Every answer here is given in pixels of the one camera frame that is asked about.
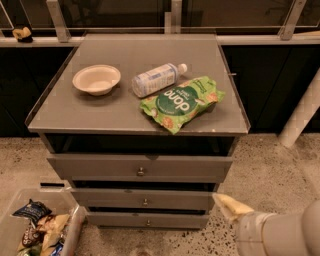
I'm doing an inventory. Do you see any yellow chip bag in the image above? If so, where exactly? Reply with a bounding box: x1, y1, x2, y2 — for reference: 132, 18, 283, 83
37, 214, 70, 256

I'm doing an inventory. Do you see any clear plastic storage bin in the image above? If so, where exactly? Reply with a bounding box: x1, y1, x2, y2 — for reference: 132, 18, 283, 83
0, 188, 85, 256

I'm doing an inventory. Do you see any brown snack bag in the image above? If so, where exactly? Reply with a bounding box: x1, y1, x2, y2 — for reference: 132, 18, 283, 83
17, 225, 43, 251

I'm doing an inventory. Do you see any white paper bowl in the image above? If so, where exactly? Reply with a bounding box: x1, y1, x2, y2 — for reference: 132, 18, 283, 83
72, 65, 121, 96

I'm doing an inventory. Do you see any white diagonal pole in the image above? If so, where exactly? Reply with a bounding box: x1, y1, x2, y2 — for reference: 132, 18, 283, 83
278, 68, 320, 148

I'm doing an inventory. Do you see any small yellow black object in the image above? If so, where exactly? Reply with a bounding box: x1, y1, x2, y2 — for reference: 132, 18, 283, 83
12, 27, 33, 43

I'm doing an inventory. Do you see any clear plastic water bottle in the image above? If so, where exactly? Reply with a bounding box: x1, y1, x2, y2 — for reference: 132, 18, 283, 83
132, 63, 187, 98

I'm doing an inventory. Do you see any grey drawer cabinet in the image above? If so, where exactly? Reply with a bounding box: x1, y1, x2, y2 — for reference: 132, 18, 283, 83
26, 34, 250, 216

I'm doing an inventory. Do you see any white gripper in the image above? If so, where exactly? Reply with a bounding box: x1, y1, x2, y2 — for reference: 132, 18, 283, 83
212, 193, 277, 256

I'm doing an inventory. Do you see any grey bottom drawer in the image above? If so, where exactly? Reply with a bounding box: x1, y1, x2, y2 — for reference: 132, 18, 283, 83
87, 212, 209, 229

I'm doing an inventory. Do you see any grey drawer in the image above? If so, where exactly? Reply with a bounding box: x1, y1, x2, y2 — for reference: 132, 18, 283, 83
71, 188, 213, 211
87, 212, 209, 229
48, 154, 232, 183

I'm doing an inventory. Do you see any green snack bag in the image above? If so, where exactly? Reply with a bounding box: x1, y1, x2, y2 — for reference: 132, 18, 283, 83
140, 76, 225, 134

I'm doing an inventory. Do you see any metal railing frame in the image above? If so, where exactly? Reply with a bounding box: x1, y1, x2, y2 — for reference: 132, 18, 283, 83
0, 0, 320, 47

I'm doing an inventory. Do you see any grey middle drawer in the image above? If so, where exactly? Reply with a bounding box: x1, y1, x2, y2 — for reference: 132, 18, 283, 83
71, 188, 213, 211

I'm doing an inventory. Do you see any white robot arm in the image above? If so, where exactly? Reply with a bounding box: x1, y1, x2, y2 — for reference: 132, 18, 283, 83
212, 193, 320, 256

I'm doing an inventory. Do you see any grey top drawer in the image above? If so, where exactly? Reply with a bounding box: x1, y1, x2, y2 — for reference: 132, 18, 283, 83
48, 154, 232, 183

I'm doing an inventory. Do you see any dark blue snack bag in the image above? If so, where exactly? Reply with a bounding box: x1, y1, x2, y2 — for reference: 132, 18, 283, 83
13, 199, 52, 227

